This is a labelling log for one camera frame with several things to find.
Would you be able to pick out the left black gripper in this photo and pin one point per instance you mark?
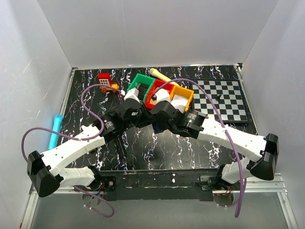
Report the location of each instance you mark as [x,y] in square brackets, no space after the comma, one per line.
[148,119]

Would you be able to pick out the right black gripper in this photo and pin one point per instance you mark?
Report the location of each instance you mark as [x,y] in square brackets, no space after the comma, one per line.
[157,120]

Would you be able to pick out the navy blue card holder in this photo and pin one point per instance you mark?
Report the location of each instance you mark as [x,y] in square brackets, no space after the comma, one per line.
[157,128]

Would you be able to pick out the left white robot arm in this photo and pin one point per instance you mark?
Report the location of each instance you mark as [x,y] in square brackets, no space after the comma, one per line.
[48,171]

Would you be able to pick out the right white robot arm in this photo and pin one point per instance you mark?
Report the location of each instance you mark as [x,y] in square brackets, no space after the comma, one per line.
[260,152]

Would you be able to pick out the black perforated bar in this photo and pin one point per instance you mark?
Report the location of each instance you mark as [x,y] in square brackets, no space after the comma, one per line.
[120,148]

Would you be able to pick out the orange plastic bin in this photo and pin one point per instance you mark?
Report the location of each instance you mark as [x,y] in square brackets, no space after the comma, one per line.
[181,98]

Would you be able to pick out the green plastic bin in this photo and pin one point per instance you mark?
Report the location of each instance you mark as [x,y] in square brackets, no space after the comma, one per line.
[143,84]

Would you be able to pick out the red toy block truck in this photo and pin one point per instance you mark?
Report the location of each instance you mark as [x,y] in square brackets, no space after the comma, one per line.
[105,79]

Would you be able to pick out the cream wooden pestle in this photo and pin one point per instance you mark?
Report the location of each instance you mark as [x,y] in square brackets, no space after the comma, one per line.
[155,73]

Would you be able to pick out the black white chessboard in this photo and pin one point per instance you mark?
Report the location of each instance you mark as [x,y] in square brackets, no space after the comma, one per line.
[231,107]

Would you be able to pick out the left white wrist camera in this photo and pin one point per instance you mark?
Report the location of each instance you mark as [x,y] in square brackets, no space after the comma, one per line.
[132,94]

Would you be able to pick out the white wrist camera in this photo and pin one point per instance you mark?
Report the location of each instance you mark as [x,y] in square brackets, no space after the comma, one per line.
[132,94]
[161,95]

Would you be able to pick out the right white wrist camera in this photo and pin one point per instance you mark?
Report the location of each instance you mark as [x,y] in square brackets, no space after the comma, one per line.
[161,95]

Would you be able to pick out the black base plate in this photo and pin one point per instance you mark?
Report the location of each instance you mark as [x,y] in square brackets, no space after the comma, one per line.
[160,184]

